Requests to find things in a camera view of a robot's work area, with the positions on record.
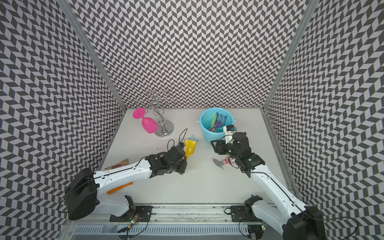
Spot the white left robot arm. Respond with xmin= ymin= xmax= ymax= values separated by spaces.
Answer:
xmin=64 ymin=144 xmax=187 ymax=221

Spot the colourful snack packet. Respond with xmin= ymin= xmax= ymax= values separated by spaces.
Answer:
xmin=104 ymin=158 xmax=134 ymax=195

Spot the yellow toy shovel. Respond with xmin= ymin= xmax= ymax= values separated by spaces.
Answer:
xmin=185 ymin=140 xmax=197 ymax=160

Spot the chrome wire stand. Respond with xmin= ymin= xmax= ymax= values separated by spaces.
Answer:
xmin=136 ymin=90 xmax=174 ymax=138

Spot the light blue toy rake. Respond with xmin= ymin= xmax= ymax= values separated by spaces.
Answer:
xmin=188 ymin=135 xmax=199 ymax=142

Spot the purple toy rake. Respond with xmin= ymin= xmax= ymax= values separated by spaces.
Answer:
xmin=213 ymin=114 xmax=227 ymax=132

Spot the pink plastic wine glass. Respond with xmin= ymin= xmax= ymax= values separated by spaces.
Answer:
xmin=133 ymin=108 xmax=158 ymax=134

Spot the aluminium corner post left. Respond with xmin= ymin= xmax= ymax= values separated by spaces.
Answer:
xmin=57 ymin=0 xmax=127 ymax=112

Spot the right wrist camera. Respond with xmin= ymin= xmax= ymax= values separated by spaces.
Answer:
xmin=223 ymin=125 xmax=236 ymax=144

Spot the turquoise plastic bucket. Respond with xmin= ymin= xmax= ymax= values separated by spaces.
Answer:
xmin=199 ymin=108 xmax=236 ymax=144

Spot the aluminium corner post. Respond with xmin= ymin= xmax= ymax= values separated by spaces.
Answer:
xmin=262 ymin=0 xmax=320 ymax=111
xmin=57 ymin=0 xmax=127 ymax=112

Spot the green toy trowel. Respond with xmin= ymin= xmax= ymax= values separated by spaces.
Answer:
xmin=209 ymin=113 xmax=219 ymax=131

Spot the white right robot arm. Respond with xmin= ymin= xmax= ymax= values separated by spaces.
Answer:
xmin=211 ymin=132 xmax=327 ymax=240

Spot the aluminium corner post right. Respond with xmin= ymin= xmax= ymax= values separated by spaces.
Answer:
xmin=262 ymin=0 xmax=320 ymax=111

